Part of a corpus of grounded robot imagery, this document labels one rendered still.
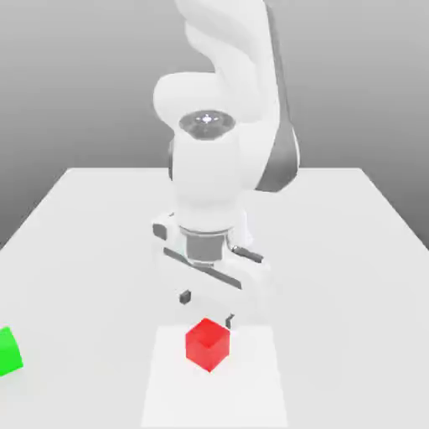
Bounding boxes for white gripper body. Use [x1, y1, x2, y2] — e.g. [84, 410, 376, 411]
[158, 241, 274, 321]

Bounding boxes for small red cube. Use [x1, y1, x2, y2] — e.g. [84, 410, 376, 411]
[184, 317, 232, 374]

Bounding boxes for small green cube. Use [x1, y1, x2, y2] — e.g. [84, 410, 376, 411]
[0, 326, 25, 379]

